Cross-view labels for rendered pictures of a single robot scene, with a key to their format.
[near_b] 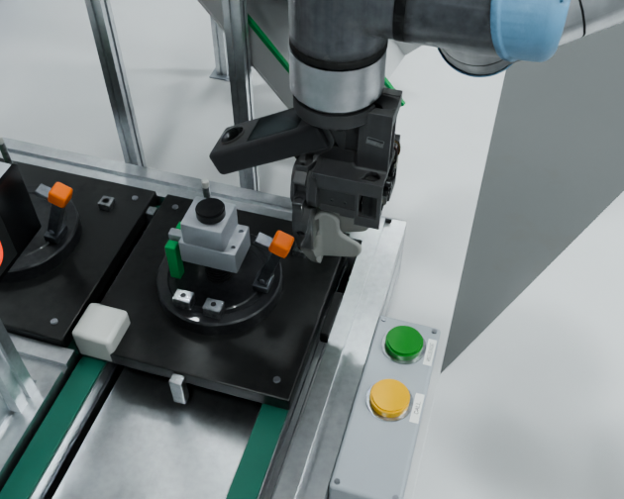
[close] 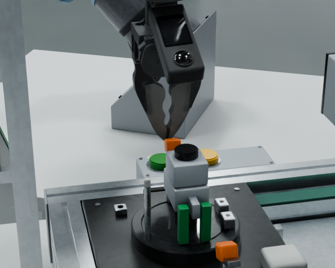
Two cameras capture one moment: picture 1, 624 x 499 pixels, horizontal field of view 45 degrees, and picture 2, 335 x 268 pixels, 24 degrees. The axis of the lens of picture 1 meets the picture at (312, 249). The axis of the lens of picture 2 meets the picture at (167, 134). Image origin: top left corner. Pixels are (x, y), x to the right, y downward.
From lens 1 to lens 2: 1.28 m
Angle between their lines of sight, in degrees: 88
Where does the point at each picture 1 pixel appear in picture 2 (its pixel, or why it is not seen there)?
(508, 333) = not seen: hidden behind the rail
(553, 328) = (58, 181)
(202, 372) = (263, 215)
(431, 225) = not seen: outside the picture
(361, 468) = (256, 158)
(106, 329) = (286, 248)
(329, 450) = (257, 168)
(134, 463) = not seen: outside the picture
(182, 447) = (302, 245)
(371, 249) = (85, 194)
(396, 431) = (222, 155)
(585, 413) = (116, 162)
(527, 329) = not seen: hidden behind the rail
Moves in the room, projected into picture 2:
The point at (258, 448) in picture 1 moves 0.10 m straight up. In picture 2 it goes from (278, 198) to (283, 136)
